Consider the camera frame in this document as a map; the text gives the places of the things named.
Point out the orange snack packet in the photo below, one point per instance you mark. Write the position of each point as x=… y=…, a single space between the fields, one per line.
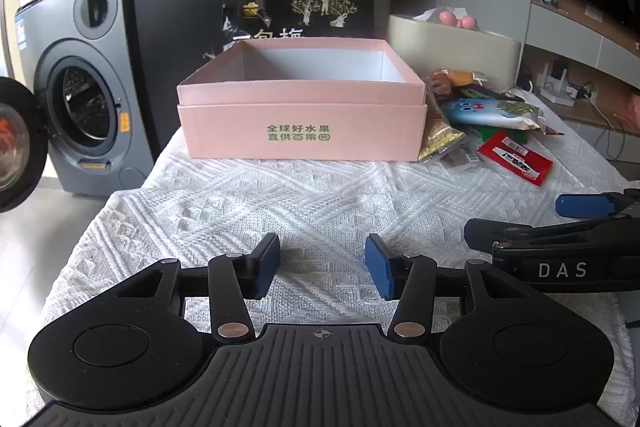
x=460 y=79

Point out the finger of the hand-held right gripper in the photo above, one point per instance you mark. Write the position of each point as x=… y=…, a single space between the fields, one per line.
x=500 y=234
x=585 y=205

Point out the blue cartoon snack packet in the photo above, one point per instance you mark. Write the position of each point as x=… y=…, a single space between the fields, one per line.
x=475 y=111

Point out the cream oval storage bin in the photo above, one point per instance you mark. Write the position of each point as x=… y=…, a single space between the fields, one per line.
x=450 y=52

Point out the grey washing machine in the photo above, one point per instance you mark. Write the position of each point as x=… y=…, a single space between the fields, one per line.
x=100 y=107

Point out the white tissue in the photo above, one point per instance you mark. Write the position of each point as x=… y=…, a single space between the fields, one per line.
x=425 y=14

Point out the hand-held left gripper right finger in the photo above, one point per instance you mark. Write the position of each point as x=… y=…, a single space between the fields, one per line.
x=378 y=269

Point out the red white-label snack packet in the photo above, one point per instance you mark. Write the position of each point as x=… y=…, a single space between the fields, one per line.
x=515 y=157

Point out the round washing machine door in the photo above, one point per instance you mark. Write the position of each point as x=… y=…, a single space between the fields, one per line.
x=15 y=142

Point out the white barcode snack packet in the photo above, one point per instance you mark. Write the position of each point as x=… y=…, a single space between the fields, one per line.
x=460 y=157

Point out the white wooden shelf cabinet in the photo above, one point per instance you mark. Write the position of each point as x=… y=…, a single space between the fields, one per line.
x=560 y=27

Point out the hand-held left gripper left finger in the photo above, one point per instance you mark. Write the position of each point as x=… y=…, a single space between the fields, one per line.
x=267 y=269

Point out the white router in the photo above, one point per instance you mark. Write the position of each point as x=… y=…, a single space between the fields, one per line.
x=557 y=89

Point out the dark tall cabinet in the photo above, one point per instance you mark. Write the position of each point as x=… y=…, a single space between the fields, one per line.
x=190 y=7

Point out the gold snack packet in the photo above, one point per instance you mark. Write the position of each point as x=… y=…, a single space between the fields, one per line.
x=440 y=134

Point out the green snack packet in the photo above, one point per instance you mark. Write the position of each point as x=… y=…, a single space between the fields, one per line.
x=487 y=134

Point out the white knitted tablecloth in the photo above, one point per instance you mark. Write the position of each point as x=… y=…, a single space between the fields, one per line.
x=300 y=207

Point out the pink cardboard box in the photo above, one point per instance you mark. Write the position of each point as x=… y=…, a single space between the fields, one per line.
x=300 y=117

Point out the black gold-print snack bag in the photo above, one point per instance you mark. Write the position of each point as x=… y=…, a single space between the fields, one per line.
x=310 y=7

